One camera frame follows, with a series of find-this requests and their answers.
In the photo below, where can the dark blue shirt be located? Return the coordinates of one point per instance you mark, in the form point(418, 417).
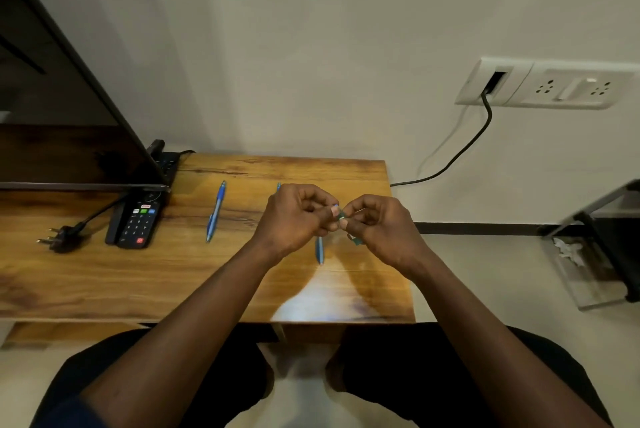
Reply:
point(65, 416)

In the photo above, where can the black shorts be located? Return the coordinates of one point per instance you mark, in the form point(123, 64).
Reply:
point(225, 367)

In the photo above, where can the blue ballpoint pen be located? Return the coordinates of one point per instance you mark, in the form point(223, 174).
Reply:
point(216, 212)
point(319, 250)

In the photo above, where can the person's right forearm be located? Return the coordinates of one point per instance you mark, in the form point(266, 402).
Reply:
point(490, 342)

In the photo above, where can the black television remote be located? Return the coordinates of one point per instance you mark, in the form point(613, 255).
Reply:
point(140, 220)

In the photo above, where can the person's right hand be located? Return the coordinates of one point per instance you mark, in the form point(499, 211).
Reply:
point(387, 232)

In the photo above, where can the glass side table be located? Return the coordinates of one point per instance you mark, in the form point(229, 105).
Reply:
point(595, 262)

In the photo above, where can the person's right thumb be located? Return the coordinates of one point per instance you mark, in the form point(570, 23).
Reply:
point(351, 222)

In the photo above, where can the white crumpled paper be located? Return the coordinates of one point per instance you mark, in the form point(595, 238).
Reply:
point(567, 250)

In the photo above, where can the person's left hand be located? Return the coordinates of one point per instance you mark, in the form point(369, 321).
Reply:
point(290, 220)

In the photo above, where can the person's left forearm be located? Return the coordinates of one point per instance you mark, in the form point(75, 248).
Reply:
point(190, 332)

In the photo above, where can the person's left thumb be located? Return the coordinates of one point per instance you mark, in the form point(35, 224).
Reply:
point(326, 213)

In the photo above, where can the black set-top device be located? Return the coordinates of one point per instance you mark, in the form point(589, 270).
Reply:
point(167, 162)

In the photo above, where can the small teal pen part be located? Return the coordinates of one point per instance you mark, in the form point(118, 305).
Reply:
point(342, 215)

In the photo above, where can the black television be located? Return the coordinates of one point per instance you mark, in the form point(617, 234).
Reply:
point(60, 92)

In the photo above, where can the white wall socket plate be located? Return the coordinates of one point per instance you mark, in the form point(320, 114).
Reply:
point(555, 83)

